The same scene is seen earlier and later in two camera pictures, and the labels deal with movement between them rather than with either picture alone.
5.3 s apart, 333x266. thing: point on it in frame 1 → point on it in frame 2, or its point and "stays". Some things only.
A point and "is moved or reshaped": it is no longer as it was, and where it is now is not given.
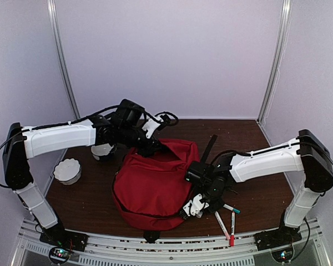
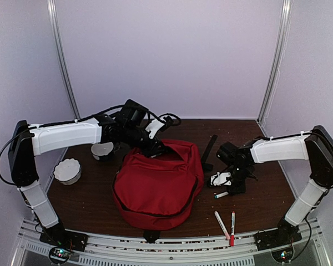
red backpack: x=150 y=192 stays
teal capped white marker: x=228 y=207 is moved or reshaped
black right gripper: x=219 y=204 → x=241 y=189
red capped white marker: x=232 y=237 stays
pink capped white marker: x=222 y=226 stays
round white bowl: x=100 y=150 stays
